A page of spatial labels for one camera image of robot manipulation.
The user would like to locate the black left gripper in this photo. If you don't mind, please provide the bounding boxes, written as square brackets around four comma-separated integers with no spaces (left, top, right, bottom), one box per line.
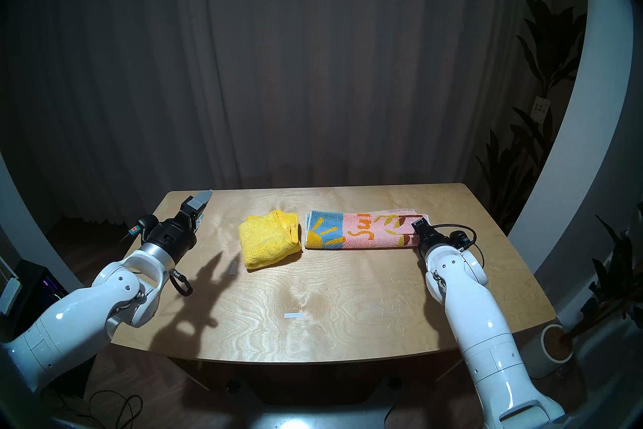
[147,190,213,264]

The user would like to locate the tall dark leafy plant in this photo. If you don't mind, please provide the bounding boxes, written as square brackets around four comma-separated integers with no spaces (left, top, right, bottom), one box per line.
[474,0,589,233]

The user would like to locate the white plant tag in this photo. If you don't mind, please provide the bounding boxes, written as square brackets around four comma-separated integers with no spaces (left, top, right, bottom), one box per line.
[531,96,551,125]

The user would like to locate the black floor cables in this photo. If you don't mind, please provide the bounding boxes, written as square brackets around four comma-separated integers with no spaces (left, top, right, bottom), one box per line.
[55,389,145,429]

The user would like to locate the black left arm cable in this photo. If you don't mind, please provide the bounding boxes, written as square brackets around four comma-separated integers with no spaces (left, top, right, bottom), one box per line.
[170,270,194,297]

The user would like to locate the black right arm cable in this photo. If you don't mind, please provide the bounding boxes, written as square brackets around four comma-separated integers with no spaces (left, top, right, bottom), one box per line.
[432,224,486,269]

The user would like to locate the white wall device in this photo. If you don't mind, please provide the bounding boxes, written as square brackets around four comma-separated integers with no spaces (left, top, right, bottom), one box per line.
[0,276,22,316]

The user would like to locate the grey pleated curtain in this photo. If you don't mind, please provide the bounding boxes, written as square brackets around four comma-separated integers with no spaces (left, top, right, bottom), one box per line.
[0,0,589,223]

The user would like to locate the white curved arch panel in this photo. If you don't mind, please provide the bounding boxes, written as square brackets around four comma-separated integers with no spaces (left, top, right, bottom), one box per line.
[0,151,89,306]
[506,0,643,319]

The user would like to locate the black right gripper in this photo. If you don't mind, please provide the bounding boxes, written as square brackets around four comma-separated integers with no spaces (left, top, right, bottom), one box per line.
[413,218,452,258]

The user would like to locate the pink blue sunflower towel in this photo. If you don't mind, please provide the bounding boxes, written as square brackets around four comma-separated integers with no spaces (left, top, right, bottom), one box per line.
[304,210,431,250]

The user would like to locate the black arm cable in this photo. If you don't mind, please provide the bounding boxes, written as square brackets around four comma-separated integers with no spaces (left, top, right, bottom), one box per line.
[170,270,194,297]
[432,224,486,269]

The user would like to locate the small dark leafy plant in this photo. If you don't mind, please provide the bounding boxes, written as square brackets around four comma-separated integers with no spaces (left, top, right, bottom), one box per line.
[567,204,643,339]

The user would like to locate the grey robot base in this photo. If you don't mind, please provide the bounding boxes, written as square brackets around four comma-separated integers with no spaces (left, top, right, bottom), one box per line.
[245,405,398,429]

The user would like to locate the yellow terry towel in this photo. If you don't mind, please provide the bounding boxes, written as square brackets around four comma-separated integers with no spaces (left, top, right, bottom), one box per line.
[238,210,303,270]

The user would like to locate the white round plant pot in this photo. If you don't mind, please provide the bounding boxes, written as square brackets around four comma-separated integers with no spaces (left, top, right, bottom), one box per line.
[522,323,574,379]

